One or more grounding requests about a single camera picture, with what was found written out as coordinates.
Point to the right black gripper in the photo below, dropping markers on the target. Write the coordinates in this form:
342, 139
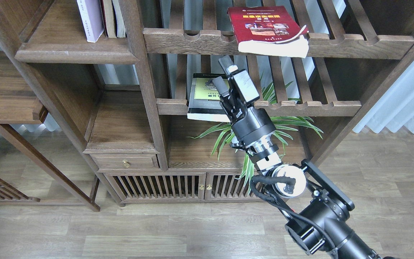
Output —
252, 127

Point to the white upright book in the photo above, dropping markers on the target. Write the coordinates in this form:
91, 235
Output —
120, 26

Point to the white curtain right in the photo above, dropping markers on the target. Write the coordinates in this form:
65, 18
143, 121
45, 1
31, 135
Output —
395, 109

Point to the brass drawer knob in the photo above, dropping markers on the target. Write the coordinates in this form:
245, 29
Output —
125, 163

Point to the dark wooden bookshelf cabinet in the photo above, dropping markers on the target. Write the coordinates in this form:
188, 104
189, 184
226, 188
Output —
126, 98

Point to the black and yellow book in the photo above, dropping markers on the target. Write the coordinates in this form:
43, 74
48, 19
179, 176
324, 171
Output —
204, 100

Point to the pale lilac cover book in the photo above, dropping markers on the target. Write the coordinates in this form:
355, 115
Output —
91, 14

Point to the wooden side table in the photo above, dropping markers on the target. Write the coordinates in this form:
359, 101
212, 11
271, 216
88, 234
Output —
19, 105

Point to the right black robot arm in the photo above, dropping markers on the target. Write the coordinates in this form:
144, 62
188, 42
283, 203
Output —
315, 208

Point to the beige upright book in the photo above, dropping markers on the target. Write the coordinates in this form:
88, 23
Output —
109, 20

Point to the red cover book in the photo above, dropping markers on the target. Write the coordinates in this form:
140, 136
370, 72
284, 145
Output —
268, 30

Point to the green spider plant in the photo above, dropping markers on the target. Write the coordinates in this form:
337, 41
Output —
284, 124

